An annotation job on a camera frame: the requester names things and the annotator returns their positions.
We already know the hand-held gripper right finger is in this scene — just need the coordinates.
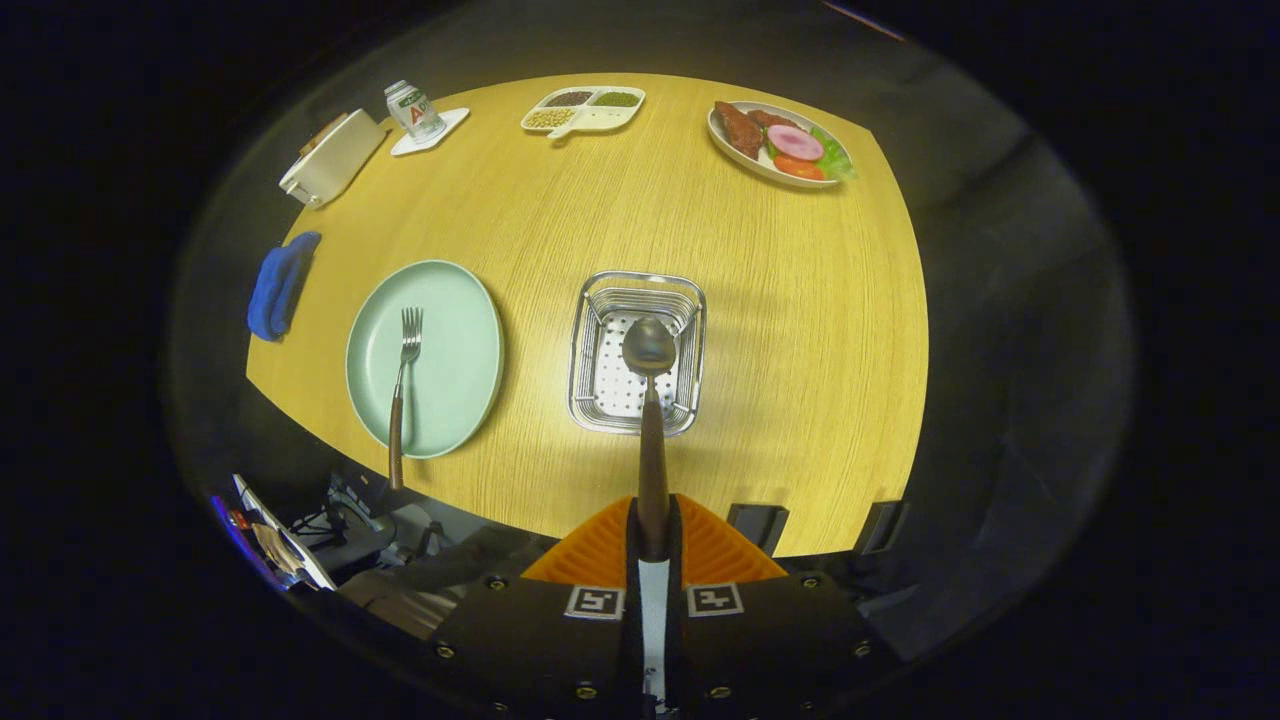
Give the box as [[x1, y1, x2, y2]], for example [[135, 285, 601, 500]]
[[666, 495, 876, 720]]

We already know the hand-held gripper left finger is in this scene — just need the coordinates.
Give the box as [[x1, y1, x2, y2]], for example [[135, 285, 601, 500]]
[[432, 495, 651, 720]]

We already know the wooden-handled metal spoon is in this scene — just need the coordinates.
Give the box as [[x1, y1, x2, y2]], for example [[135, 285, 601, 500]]
[[621, 316, 678, 563]]

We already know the wooden-handled metal fork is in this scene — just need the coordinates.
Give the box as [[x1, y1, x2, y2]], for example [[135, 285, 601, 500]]
[[387, 306, 425, 491]]

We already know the person's khaki trouser leg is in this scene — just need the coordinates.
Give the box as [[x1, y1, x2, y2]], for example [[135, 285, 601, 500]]
[[340, 525, 561, 641]]

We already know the pale green round plate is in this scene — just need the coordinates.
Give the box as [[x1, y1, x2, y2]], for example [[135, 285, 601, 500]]
[[345, 260, 505, 460]]

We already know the open laptop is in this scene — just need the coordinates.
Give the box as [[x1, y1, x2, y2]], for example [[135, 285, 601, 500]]
[[210, 473, 338, 593]]

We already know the white food plate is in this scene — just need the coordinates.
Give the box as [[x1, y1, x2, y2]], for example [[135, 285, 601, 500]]
[[706, 100, 857, 190]]

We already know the blue folded cloth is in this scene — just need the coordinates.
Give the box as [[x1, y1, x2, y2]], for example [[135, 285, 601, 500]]
[[246, 231, 323, 342]]

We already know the green lettuce leaf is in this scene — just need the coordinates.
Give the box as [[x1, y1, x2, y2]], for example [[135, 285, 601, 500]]
[[808, 125, 858, 183]]

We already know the pink ham slice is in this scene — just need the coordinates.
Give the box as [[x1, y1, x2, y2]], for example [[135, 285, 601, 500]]
[[766, 124, 826, 162]]

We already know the large brown meat slice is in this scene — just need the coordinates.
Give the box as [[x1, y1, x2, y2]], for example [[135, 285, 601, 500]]
[[713, 101, 766, 161]]

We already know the white divided dish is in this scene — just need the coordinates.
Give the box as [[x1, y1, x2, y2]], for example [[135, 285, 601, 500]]
[[520, 86, 647, 140]]

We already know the white square coaster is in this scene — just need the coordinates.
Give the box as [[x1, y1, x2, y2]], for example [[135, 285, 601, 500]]
[[390, 107, 471, 157]]

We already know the white toaster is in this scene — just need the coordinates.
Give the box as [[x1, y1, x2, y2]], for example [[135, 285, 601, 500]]
[[278, 109, 389, 209]]

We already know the black backdrop cloth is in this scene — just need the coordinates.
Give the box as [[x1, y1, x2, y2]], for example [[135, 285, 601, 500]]
[[170, 0, 1136, 661]]

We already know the brown bread slice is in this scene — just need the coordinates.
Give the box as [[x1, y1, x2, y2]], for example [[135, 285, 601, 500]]
[[298, 112, 351, 158]]

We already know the metal wire cutlery basket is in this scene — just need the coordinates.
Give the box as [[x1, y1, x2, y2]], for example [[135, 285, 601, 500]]
[[567, 271, 707, 437]]

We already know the black cable bundle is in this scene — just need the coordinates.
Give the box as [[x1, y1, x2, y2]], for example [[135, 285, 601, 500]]
[[290, 472, 441, 561]]

